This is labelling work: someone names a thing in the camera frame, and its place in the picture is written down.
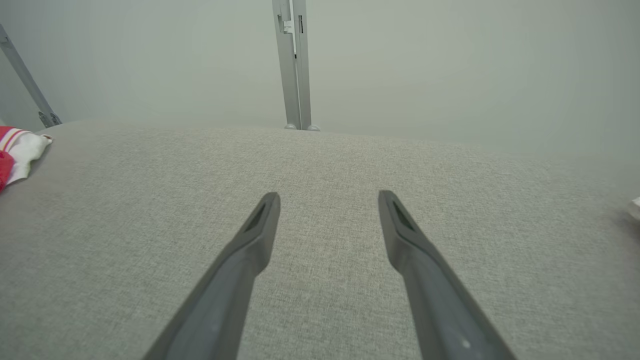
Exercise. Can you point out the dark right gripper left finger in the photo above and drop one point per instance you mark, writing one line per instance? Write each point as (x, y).
(235, 280)

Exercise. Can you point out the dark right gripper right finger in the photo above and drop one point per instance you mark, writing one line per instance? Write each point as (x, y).
(425, 285)

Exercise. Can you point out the red shorts white band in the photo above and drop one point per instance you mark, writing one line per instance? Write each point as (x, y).
(636, 207)

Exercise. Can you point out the red Bulls jersey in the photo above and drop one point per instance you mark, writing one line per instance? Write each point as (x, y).
(20, 150)

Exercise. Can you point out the slanted grey partition post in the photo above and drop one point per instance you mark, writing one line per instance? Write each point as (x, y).
(25, 75)

